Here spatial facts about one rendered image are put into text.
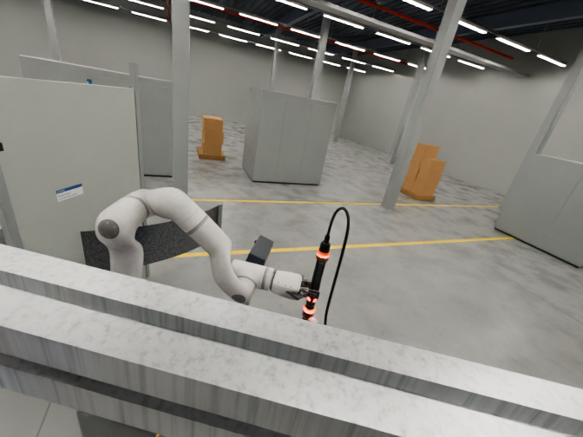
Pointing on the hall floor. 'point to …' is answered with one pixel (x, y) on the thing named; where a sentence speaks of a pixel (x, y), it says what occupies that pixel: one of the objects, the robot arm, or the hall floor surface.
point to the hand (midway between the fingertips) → (314, 290)
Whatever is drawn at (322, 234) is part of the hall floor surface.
